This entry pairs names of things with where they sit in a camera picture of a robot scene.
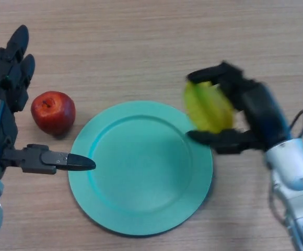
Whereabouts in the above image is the red apple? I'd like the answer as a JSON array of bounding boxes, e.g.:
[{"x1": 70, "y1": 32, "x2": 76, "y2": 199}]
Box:
[{"x1": 30, "y1": 90, "x2": 76, "y2": 136}]

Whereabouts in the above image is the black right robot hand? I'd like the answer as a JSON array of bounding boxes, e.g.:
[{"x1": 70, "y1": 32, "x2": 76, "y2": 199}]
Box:
[{"x1": 185, "y1": 61, "x2": 296, "y2": 155}]

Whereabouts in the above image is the green round plate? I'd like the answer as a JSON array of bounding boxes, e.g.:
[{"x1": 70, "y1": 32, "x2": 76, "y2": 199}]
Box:
[{"x1": 67, "y1": 100, "x2": 214, "y2": 238}]

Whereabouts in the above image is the yellow starfruit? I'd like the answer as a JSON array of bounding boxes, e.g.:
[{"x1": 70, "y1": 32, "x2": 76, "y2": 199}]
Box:
[{"x1": 183, "y1": 81, "x2": 236, "y2": 134}]

